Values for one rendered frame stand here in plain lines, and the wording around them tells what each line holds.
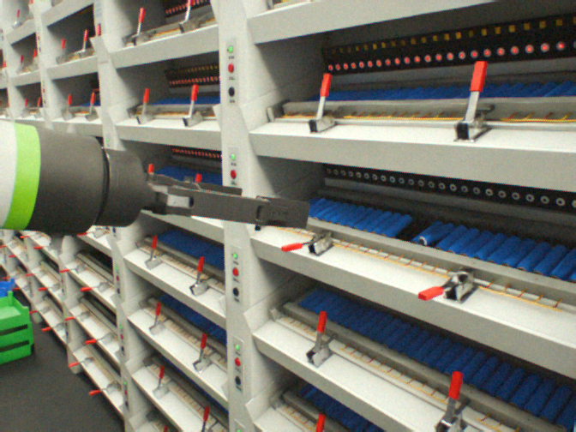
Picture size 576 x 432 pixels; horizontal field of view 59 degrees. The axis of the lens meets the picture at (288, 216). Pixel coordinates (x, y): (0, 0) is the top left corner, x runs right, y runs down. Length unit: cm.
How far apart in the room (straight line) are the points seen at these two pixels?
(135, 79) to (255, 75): 70
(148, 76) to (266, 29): 76
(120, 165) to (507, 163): 41
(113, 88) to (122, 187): 111
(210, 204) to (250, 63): 52
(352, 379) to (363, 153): 37
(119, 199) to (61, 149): 7
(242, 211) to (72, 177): 15
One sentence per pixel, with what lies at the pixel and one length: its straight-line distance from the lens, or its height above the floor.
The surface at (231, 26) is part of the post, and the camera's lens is 101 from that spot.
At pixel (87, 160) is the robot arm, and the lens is 47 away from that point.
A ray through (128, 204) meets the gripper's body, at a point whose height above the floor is 106.
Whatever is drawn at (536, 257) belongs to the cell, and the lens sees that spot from 72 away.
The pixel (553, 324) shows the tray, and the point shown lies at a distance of 64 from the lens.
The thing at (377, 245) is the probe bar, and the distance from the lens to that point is 80.
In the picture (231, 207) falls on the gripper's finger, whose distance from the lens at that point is 48.
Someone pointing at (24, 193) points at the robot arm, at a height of 108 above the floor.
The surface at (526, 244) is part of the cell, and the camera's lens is 74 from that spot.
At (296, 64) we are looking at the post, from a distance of 103.
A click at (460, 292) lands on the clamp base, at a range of 67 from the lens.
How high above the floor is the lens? 114
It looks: 12 degrees down
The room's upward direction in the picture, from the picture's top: straight up
